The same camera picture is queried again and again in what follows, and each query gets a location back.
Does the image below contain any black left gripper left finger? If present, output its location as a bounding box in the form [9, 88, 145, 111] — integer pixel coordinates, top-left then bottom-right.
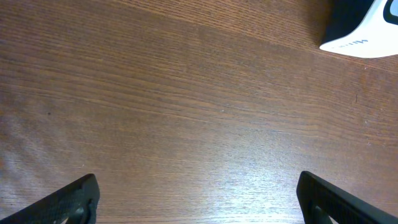
[1, 174, 100, 224]

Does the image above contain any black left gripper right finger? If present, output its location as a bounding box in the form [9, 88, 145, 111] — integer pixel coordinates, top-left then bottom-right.
[296, 171, 397, 224]

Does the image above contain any white black barcode scanner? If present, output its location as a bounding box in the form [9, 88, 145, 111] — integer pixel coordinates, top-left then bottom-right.
[320, 0, 397, 58]

